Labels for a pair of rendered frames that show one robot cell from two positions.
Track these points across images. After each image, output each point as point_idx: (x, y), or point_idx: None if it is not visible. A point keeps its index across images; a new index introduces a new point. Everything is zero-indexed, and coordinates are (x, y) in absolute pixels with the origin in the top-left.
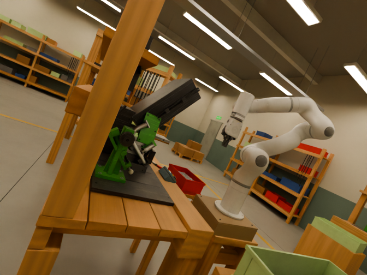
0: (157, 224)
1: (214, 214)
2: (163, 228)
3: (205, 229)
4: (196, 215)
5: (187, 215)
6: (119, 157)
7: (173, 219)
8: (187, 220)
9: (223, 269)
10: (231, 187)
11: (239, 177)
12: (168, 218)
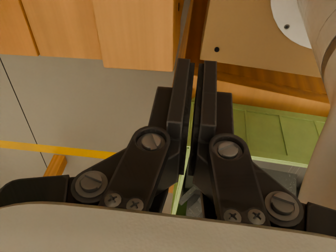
0: (30, 44)
1: (212, 26)
2: (44, 55)
3: (144, 68)
4: (150, 14)
5: (110, 21)
6: None
7: (75, 19)
8: (103, 41)
9: (195, 80)
10: (316, 34)
11: (329, 97)
12: (60, 20)
